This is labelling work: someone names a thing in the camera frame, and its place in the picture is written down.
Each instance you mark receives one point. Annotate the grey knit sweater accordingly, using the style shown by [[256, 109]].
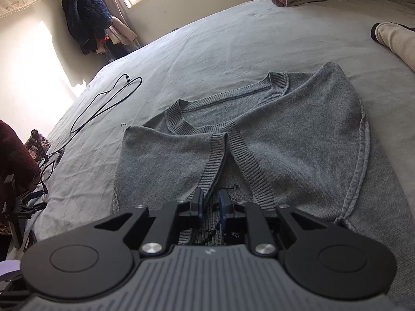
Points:
[[300, 138]]

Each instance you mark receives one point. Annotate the floral pouch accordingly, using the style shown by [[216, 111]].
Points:
[[37, 146]]

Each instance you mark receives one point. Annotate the black smartphone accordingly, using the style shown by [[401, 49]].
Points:
[[31, 240]]

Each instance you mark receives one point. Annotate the hanging dark clothes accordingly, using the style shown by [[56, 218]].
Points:
[[96, 30]]

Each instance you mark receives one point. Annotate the purple knit garment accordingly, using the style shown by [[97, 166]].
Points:
[[7, 266]]

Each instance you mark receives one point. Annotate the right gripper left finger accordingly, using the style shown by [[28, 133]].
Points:
[[174, 217]]

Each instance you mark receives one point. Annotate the grey bed sheet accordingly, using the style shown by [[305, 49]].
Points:
[[224, 51]]

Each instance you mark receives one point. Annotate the folded beige garment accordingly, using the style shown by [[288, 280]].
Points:
[[400, 39]]

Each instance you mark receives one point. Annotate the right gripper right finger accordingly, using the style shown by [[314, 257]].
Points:
[[246, 219]]

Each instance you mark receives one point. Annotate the person in red jacket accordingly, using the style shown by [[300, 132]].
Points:
[[17, 161]]

